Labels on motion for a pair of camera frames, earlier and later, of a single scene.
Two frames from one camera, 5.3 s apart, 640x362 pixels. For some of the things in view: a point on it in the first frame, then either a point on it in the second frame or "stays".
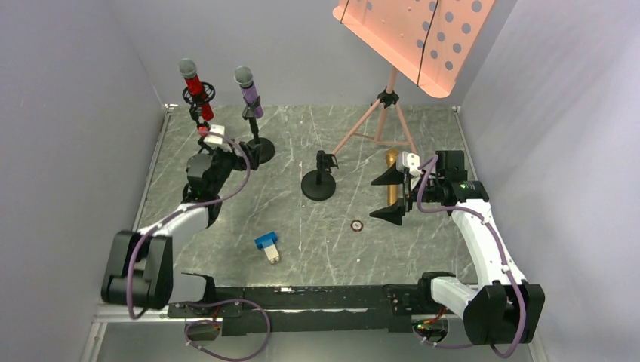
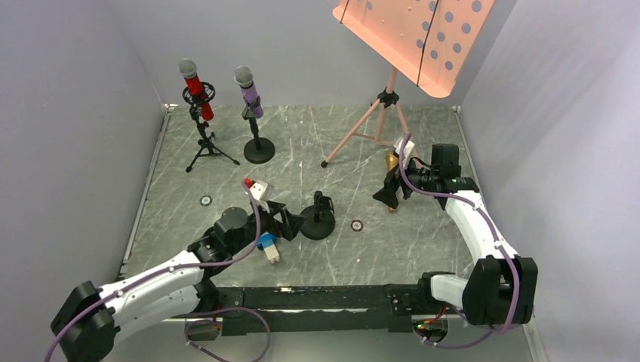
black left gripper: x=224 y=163 → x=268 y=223
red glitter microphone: x=188 y=70 stays
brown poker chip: x=356 y=225 stays
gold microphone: x=392 y=193 stays
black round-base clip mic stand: x=319 y=185 → x=320 y=218
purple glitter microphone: x=243 y=76 stays
